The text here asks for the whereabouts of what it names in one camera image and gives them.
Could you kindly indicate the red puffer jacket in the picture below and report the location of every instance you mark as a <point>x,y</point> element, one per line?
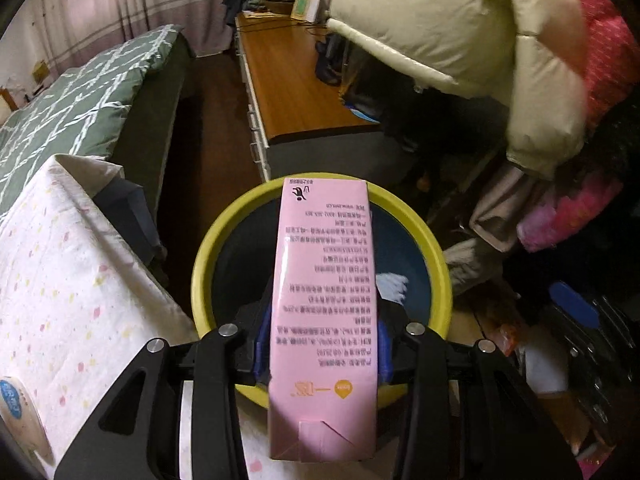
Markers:
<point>610,45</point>

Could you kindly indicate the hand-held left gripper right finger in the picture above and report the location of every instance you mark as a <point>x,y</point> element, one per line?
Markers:
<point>386,350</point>

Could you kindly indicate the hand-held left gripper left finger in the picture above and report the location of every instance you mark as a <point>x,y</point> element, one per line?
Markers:
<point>262,350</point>

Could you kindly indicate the pink and white curtain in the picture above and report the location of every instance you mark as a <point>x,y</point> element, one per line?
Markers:
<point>125,5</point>

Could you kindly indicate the cream puffer jacket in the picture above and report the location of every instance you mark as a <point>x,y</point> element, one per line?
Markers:
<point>450,35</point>

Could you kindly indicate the green plaid duvet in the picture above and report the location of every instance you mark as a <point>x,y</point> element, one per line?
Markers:
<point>75,105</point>

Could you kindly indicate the dark storage box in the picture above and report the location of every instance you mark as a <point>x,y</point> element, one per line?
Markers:
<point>127,215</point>

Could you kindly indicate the beige cloth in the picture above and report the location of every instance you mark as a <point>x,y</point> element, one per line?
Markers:
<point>505,205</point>

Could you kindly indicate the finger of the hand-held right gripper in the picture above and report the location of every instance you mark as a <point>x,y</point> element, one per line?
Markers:
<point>575,305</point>

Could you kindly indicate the wooden low cabinet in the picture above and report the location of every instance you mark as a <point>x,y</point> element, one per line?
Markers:
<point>290,90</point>

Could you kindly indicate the wooden bed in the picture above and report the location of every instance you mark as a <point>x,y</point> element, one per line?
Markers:
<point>150,125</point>

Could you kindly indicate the green and white box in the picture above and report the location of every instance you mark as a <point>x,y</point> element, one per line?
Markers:
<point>306,6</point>

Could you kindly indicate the pink drink carton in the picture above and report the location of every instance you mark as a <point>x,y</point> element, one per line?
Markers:
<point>320,285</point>

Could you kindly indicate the round white packet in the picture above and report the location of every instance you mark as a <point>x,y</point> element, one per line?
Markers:
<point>22,420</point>

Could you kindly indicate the yellow trash bin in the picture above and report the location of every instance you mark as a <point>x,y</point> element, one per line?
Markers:
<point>205,260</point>

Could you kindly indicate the white crumpled paper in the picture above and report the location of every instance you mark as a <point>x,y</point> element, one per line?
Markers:
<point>395,287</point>

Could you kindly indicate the magenta garment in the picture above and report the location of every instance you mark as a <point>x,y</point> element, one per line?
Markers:
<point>575,210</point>

